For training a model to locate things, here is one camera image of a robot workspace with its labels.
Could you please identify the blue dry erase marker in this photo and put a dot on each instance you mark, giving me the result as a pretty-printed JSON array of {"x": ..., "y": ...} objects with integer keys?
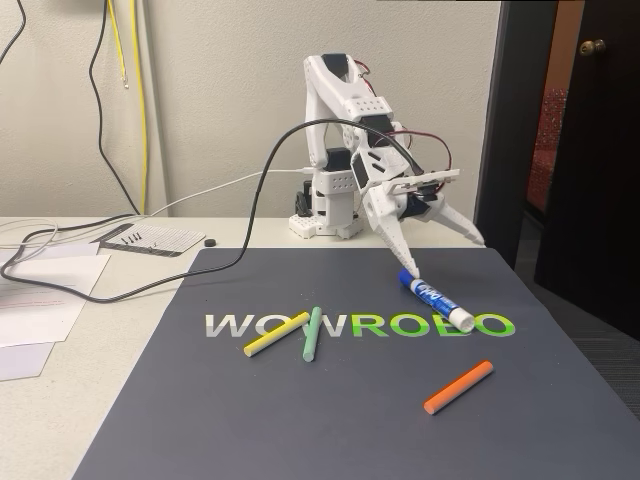
[{"x": 437, "y": 300}]

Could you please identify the green chalk stick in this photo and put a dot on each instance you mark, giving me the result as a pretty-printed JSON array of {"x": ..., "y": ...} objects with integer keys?
[{"x": 311, "y": 336}]

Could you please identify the dark wooden door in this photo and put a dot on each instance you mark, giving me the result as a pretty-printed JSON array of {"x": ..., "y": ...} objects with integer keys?
[{"x": 600, "y": 175}]

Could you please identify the yellow chalk stick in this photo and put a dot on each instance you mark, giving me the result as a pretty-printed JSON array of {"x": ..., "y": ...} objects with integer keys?
[{"x": 275, "y": 335}]

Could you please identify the orange chalk stick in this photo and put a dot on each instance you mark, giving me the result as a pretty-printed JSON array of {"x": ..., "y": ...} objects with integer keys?
[{"x": 457, "y": 387}]

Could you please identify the small black round cap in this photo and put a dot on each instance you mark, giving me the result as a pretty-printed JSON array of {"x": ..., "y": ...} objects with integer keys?
[{"x": 210, "y": 243}]

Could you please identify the brass door knob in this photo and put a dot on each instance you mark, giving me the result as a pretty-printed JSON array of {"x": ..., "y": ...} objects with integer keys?
[{"x": 592, "y": 47}]

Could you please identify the ruled screw card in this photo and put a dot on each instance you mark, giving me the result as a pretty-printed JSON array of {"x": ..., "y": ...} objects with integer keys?
[{"x": 165, "y": 240}]

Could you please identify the grey printed work mat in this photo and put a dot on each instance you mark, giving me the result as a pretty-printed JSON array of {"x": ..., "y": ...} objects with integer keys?
[{"x": 250, "y": 425}]

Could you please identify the white paper sheet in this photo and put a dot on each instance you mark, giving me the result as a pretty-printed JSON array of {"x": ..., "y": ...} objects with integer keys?
[
  {"x": 20, "y": 362},
  {"x": 60, "y": 270}
]

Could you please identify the paper sheet with red text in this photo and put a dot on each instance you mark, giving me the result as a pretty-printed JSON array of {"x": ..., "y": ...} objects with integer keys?
[{"x": 30, "y": 325}]

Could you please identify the white gripper camera board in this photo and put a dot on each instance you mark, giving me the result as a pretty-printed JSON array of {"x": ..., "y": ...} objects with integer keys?
[{"x": 430, "y": 177}]

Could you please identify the dark door frame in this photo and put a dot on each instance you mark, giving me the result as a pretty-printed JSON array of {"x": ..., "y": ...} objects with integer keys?
[{"x": 505, "y": 125}]

